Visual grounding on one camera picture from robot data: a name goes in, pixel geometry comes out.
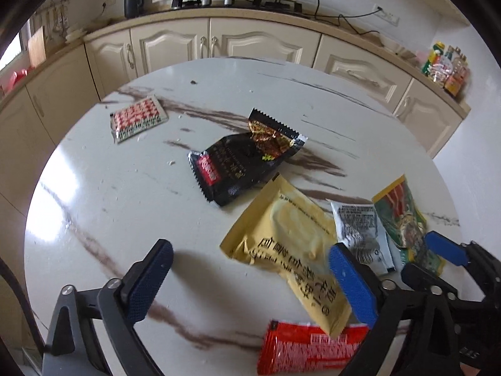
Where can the clear condiment bottle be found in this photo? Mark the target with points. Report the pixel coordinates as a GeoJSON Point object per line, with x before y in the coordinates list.
{"type": "Point", "coordinates": [446, 69]}

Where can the red plastic container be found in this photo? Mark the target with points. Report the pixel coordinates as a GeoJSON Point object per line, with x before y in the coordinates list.
{"type": "Point", "coordinates": [15, 80]}

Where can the green label condiment bottle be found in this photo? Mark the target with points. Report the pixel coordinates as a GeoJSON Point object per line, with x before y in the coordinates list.
{"type": "Point", "coordinates": [432, 60]}

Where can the white dish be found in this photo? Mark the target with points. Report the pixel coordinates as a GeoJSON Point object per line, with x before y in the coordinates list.
{"type": "Point", "coordinates": [74, 36]}

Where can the red snack packet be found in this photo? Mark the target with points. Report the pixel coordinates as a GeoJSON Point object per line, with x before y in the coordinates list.
{"type": "Point", "coordinates": [305, 348]}

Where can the green yellow snack packet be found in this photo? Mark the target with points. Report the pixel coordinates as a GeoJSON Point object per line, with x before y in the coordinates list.
{"type": "Point", "coordinates": [403, 215]}

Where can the wooden cutting board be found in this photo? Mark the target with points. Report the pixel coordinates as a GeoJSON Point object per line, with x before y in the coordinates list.
{"type": "Point", "coordinates": [37, 49]}

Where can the cream kitchen cabinet run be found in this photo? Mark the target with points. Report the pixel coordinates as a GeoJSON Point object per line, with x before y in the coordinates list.
{"type": "Point", "coordinates": [51, 98]}
{"type": "Point", "coordinates": [274, 43]}

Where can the black snack packet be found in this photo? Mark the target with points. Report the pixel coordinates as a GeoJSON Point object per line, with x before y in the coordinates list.
{"type": "Point", "coordinates": [231, 164]}

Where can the small white black packet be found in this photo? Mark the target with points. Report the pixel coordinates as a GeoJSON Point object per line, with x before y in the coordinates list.
{"type": "Point", "coordinates": [362, 223]}

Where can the black kettle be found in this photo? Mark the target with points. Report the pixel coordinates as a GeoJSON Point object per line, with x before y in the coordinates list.
{"type": "Point", "coordinates": [133, 4]}

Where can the window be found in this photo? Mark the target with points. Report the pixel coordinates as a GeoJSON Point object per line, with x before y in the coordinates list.
{"type": "Point", "coordinates": [9, 53]}

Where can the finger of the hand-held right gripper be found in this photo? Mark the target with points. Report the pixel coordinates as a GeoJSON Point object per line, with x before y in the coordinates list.
{"type": "Point", "coordinates": [446, 248]}
{"type": "Point", "coordinates": [426, 278]}

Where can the red white checkered packet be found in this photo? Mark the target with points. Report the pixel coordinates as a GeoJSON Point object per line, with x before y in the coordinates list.
{"type": "Point", "coordinates": [137, 118]}

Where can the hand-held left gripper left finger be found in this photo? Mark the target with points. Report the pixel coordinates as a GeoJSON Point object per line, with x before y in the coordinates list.
{"type": "Point", "coordinates": [150, 278]}

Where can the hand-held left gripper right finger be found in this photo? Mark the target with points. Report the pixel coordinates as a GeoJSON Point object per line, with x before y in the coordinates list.
{"type": "Point", "coordinates": [352, 282]}

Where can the hanging kitchen utensils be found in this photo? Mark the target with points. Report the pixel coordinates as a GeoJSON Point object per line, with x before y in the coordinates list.
{"type": "Point", "coordinates": [51, 17]}

